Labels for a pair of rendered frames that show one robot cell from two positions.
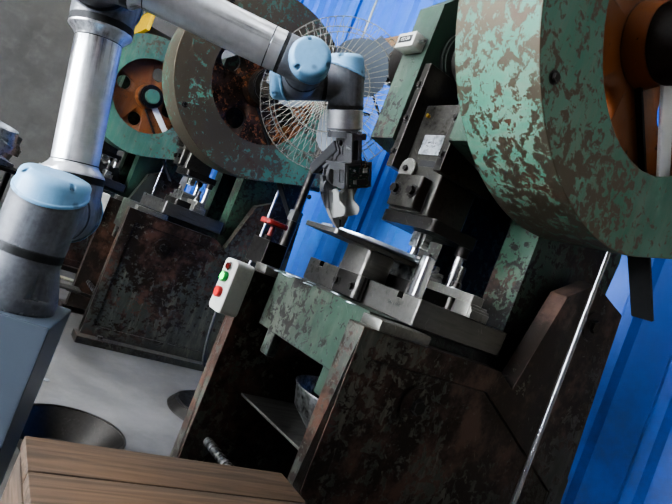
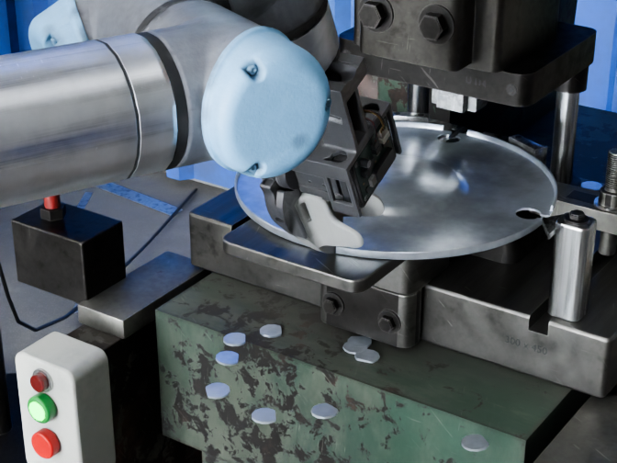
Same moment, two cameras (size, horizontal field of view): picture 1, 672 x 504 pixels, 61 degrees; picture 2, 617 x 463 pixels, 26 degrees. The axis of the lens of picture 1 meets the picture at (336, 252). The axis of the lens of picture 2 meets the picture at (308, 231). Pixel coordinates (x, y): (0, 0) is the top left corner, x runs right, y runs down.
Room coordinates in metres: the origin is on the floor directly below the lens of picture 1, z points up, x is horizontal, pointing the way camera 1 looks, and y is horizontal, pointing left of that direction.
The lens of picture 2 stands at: (0.37, 0.39, 1.28)
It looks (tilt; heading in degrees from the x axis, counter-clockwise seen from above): 26 degrees down; 339
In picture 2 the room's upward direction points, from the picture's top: straight up
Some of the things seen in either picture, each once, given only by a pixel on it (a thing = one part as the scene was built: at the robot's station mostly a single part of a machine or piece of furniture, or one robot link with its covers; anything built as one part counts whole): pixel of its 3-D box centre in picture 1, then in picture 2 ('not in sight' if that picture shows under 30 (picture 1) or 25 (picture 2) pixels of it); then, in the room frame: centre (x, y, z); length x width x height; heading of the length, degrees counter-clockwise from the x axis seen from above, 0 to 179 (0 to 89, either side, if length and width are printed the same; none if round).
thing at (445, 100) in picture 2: (419, 240); (458, 86); (1.44, -0.18, 0.84); 0.05 x 0.03 x 0.04; 35
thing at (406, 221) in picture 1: (426, 234); (466, 61); (1.44, -0.20, 0.86); 0.20 x 0.16 x 0.05; 35
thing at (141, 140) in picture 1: (150, 171); not in sight; (4.48, 1.58, 0.87); 1.53 x 0.99 x 1.74; 128
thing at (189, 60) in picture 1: (254, 202); not in sight; (3.07, 0.50, 0.87); 1.53 x 0.99 x 1.74; 123
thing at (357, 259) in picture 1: (352, 266); (364, 268); (1.34, -0.05, 0.72); 0.25 x 0.14 x 0.14; 125
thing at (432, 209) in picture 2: (377, 246); (395, 183); (1.37, -0.09, 0.78); 0.29 x 0.29 x 0.01
